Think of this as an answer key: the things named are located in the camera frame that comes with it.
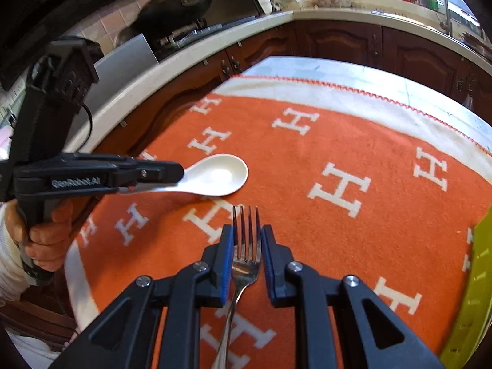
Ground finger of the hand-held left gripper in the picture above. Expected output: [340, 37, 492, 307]
[114, 157, 185, 193]

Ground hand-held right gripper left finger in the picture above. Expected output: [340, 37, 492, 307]
[50, 224, 235, 369]

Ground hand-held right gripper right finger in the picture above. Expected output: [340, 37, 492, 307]
[262, 224, 442, 369]

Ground metal fork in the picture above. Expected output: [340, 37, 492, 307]
[211, 205, 263, 369]

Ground white ceramic spoon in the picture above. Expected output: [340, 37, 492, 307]
[117, 154, 249, 196]

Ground green plastic utensil tray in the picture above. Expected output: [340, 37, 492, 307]
[438, 204, 492, 369]

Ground person's left hand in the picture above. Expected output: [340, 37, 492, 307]
[7, 199, 74, 274]

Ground orange and white printed blanket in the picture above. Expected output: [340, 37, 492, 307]
[63, 75, 492, 369]

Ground stainless steel splash panel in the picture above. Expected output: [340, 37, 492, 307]
[63, 33, 160, 139]

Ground black gas stove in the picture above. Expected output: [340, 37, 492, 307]
[152, 15, 258, 52]

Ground dark wok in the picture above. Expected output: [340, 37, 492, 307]
[134, 0, 214, 33]

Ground person's white clothing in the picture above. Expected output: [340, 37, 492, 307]
[6, 328, 60, 369]

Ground light blue tablecloth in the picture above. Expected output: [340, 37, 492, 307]
[242, 56, 492, 127]

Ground brown wooden kitchen cabinets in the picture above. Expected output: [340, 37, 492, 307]
[127, 19, 492, 154]

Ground white kitchen countertop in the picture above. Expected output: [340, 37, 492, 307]
[73, 6, 492, 154]

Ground metal kitchen faucet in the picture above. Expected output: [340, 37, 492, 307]
[425, 0, 453, 34]

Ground black cable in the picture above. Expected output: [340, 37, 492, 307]
[79, 102, 94, 153]

